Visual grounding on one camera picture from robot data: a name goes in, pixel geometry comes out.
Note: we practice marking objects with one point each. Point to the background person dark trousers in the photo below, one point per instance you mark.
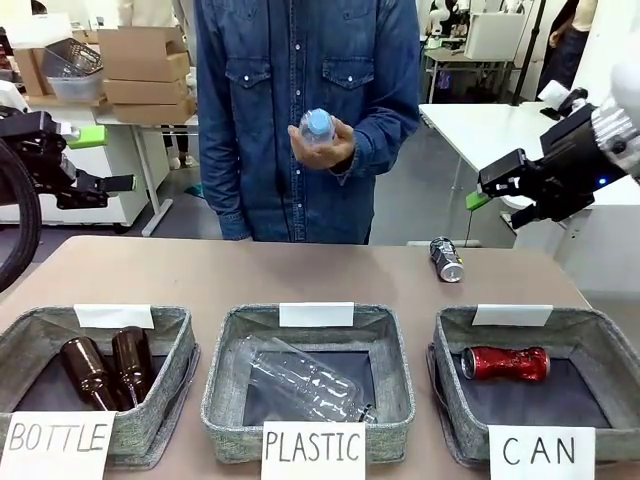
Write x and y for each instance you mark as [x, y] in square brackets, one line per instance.
[565, 50]

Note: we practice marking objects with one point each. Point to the white paper label PLASTIC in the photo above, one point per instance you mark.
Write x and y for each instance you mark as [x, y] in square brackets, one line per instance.
[314, 447]

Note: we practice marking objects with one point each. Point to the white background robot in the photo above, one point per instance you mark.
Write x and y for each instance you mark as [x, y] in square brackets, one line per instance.
[435, 15]

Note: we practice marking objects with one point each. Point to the blank white card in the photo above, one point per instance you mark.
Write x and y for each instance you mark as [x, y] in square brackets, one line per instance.
[114, 316]
[512, 315]
[317, 314]

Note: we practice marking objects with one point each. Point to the person torso denim shirt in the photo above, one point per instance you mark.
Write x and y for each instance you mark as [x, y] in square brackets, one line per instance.
[280, 165]

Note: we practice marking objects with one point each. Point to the large clear plastic bottle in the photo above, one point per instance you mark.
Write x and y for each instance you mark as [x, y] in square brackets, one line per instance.
[300, 380]

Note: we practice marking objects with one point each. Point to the person's left hand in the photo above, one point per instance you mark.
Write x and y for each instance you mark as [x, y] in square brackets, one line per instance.
[330, 152]

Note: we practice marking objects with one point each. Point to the brown cardboard box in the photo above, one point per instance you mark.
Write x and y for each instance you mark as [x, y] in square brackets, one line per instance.
[150, 111]
[145, 91]
[135, 40]
[30, 70]
[145, 67]

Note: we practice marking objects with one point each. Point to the brown glass bottle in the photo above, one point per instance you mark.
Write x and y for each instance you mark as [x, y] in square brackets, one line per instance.
[131, 360]
[87, 370]

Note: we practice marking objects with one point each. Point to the white paper label CAN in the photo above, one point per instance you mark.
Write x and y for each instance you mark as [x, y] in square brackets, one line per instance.
[542, 452]

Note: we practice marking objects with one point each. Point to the black pole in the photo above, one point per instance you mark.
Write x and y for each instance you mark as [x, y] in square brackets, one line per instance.
[531, 50]

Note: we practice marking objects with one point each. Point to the grey basket labelled plastic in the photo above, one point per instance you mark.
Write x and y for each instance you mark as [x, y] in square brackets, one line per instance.
[310, 435]

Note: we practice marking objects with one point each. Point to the person's right forearm denim sleeve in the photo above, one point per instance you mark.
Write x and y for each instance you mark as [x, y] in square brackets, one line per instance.
[222, 175]

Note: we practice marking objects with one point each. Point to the person's left forearm denim sleeve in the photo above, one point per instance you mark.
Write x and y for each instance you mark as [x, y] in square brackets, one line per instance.
[385, 140]

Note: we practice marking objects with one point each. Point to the grey basket labelled can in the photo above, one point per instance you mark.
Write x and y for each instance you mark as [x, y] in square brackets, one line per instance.
[450, 400]

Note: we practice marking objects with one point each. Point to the white paper label BOTTLE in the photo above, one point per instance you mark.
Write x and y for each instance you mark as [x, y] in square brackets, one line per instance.
[55, 437]

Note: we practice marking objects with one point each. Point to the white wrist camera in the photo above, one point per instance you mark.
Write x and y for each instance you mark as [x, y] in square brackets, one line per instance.
[10, 94]
[557, 95]

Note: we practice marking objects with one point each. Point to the dark mesh plastic crate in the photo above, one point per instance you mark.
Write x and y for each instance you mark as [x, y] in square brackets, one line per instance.
[75, 57]

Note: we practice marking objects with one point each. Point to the background person pale coat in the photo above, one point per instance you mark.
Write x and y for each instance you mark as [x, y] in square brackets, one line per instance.
[150, 10]

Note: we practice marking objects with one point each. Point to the black drink can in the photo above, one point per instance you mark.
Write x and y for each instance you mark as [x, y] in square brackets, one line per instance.
[445, 260]

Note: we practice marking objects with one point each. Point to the clear bottle blue cap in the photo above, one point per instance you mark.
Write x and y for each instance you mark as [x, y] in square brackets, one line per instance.
[317, 127]

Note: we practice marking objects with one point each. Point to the crushed red can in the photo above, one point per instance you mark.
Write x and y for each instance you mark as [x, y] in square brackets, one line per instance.
[510, 364]

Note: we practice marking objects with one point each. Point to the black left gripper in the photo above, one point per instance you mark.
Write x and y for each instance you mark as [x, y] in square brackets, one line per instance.
[25, 132]

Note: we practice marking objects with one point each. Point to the white square box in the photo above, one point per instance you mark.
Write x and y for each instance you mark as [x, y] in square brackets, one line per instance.
[495, 35]

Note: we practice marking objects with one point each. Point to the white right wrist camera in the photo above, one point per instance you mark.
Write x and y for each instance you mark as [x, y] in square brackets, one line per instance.
[557, 95]

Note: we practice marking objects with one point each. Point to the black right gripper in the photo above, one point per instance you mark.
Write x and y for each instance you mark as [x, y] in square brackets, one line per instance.
[570, 165]

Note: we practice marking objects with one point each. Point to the clear plastic storage box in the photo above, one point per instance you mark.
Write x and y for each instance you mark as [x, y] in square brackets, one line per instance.
[75, 86]

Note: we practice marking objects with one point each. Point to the grey metal background table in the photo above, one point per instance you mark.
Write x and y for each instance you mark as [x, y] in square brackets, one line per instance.
[450, 53]

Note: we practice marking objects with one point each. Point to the white desk with leg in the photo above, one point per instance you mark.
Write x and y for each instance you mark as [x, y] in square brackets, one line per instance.
[146, 170]

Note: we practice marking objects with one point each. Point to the grey basket labelled bottle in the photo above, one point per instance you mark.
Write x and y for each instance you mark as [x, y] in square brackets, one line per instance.
[150, 420]

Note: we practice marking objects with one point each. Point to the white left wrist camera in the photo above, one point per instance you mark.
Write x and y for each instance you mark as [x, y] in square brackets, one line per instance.
[10, 94]

